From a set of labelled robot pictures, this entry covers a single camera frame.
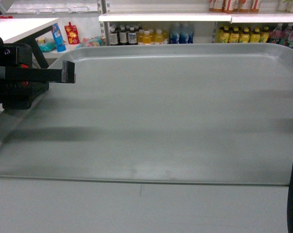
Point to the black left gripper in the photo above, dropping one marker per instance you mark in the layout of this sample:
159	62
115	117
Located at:
20	84

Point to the grey silver serving tray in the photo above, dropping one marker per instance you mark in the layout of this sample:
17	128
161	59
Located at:
199	113

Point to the white checkout counter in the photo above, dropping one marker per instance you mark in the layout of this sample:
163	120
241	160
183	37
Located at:
16	29

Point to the teal snack package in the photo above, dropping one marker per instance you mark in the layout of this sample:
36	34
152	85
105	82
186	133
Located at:
46	45

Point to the red snack pouch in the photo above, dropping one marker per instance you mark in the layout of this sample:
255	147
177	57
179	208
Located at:
72	34

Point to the dark tea bottle middle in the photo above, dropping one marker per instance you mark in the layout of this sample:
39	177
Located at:
123	36

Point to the dark tea bottle labelled right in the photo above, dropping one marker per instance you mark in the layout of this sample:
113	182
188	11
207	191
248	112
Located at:
132	36

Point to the yellow lemon tea bottles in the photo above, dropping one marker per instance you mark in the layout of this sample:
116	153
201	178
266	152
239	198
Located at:
238	34

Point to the white top shelf board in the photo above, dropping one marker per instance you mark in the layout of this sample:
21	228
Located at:
148	17

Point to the orange juice bottle front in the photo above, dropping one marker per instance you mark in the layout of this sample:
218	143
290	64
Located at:
146	39

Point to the orange juice bottle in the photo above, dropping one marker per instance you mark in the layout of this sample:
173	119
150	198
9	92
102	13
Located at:
146	39
159	37

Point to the orange juice bottle right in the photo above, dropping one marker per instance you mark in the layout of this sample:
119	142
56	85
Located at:
159	37

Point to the blue drink bottle left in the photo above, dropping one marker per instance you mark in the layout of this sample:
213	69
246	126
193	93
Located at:
175	33

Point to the blue drink bottle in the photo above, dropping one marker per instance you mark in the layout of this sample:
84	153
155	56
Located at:
175	33
186	36

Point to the blue drink bottle right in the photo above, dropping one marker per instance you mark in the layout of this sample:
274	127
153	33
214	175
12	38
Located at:
186	36

